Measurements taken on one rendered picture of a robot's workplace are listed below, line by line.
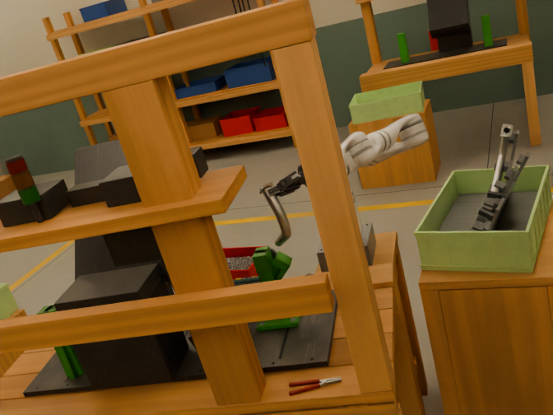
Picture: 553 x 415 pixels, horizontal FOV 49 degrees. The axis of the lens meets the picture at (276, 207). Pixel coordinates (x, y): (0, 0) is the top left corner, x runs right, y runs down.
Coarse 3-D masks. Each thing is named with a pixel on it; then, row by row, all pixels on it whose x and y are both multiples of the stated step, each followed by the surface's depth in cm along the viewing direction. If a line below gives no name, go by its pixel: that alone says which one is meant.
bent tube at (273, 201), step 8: (264, 184) 176; (264, 192) 177; (272, 200) 176; (272, 208) 177; (280, 208) 176; (280, 216) 176; (280, 224) 177; (288, 224) 178; (288, 232) 179; (280, 240) 188
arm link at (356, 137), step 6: (360, 132) 184; (348, 138) 182; (354, 138) 182; (360, 138) 182; (366, 138) 183; (342, 144) 182; (348, 144) 181; (354, 144) 182; (342, 150) 181; (348, 150) 185
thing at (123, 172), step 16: (112, 176) 165; (128, 176) 160; (16, 192) 177; (48, 192) 170; (64, 192) 178; (112, 192) 162; (128, 192) 162; (0, 208) 171; (16, 208) 170; (48, 208) 169; (16, 224) 172
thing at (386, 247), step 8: (384, 232) 264; (392, 232) 263; (376, 240) 259; (384, 240) 257; (392, 240) 255; (376, 248) 253; (384, 248) 251; (392, 248) 249; (376, 256) 246; (384, 256) 245; (392, 256) 243; (376, 264) 240; (320, 272) 247
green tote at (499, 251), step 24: (528, 168) 262; (456, 192) 280; (480, 192) 277; (432, 216) 249; (432, 240) 231; (456, 240) 226; (480, 240) 221; (504, 240) 217; (528, 240) 213; (432, 264) 236; (456, 264) 231; (480, 264) 226; (504, 264) 221; (528, 264) 216
